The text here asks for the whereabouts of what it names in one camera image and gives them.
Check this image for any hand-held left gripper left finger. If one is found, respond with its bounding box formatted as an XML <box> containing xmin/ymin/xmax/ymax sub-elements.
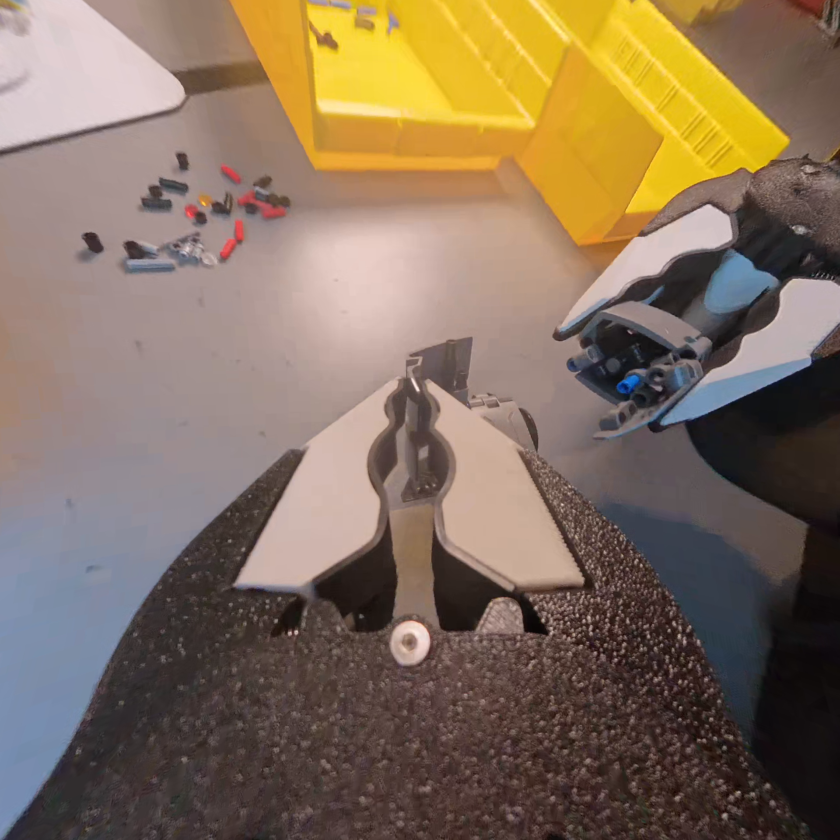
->
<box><xmin>233</xmin><ymin>377</ymin><xmax>403</xmax><ymax>602</ymax></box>

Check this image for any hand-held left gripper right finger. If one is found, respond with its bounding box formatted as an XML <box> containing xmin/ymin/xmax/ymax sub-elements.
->
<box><xmin>423</xmin><ymin>379</ymin><xmax>587</xmax><ymax>595</ymax></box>

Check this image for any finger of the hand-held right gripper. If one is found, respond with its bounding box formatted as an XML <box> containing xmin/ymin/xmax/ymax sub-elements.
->
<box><xmin>553</xmin><ymin>203</ymin><xmax>739</xmax><ymax>342</ymax></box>
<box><xmin>656</xmin><ymin>276</ymin><xmax>840</xmax><ymax>431</ymax></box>

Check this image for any grey toy brick engine assembly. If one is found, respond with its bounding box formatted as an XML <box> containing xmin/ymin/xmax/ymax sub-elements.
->
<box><xmin>570</xmin><ymin>301</ymin><xmax>715</xmax><ymax>441</ymax></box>

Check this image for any grey toy brick wing assembly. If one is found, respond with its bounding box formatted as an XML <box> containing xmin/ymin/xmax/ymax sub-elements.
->
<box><xmin>384</xmin><ymin>336</ymin><xmax>540</xmax><ymax>501</ymax></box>

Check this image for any grey desk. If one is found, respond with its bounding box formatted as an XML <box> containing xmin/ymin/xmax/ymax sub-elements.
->
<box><xmin>0</xmin><ymin>0</ymin><xmax>840</xmax><ymax>840</ymax></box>

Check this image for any yellow ribbed storage bin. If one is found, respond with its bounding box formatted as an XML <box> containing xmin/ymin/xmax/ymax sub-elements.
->
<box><xmin>515</xmin><ymin>0</ymin><xmax>791</xmax><ymax>245</ymax></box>

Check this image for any yellow open-front storage bin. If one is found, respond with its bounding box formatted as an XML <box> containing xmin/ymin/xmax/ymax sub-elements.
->
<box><xmin>228</xmin><ymin>0</ymin><xmax>572</xmax><ymax>173</ymax></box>

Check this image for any pile of small brick parts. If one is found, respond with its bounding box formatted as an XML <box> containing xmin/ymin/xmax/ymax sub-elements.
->
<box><xmin>80</xmin><ymin>151</ymin><xmax>293</xmax><ymax>273</ymax></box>

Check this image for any person's black printed clothing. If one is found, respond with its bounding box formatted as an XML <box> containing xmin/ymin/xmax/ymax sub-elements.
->
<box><xmin>751</xmin><ymin>512</ymin><xmax>840</xmax><ymax>840</ymax></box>

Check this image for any white rounded flat plate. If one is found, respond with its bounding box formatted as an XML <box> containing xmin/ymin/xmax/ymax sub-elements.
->
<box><xmin>0</xmin><ymin>0</ymin><xmax>186</xmax><ymax>154</ymax></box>

